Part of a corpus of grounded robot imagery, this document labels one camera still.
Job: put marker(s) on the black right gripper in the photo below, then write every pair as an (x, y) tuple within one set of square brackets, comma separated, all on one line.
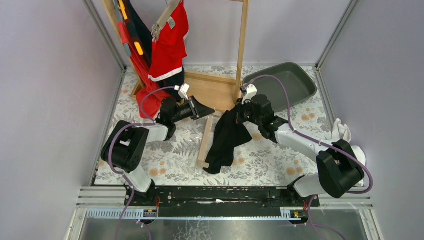
[(241, 113)]

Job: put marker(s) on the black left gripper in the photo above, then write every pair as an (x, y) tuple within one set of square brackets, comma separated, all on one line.
[(193, 109)]

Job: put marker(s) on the black underwear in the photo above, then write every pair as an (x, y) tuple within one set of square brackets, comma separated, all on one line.
[(228, 135)]

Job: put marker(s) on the red white-trimmed underwear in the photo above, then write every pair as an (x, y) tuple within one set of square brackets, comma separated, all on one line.
[(170, 49)]

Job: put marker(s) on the beige clip hanger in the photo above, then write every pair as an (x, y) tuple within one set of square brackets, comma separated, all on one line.
[(163, 19)]

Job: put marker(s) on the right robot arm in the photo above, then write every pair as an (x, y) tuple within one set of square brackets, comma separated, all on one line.
[(338, 167)]

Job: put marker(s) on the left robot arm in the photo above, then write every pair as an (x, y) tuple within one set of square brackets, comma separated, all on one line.
[(123, 150)]

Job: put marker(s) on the yellow hanger on rack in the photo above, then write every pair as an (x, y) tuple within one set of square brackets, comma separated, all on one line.
[(125, 12)]

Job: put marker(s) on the wooden rack with base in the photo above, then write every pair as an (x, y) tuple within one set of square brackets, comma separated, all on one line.
[(219, 92)]

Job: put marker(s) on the grey plastic tray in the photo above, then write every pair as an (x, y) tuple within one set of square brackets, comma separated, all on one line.
[(298, 84)]

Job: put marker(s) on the red hanging garment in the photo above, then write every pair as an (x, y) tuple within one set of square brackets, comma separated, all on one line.
[(149, 98)]

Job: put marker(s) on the dark navy hanging garment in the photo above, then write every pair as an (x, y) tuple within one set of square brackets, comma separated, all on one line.
[(146, 41)]

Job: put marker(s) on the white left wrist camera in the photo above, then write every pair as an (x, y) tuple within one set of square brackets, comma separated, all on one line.
[(182, 90)]

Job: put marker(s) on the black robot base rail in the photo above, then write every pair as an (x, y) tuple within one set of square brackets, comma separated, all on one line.
[(214, 201)]

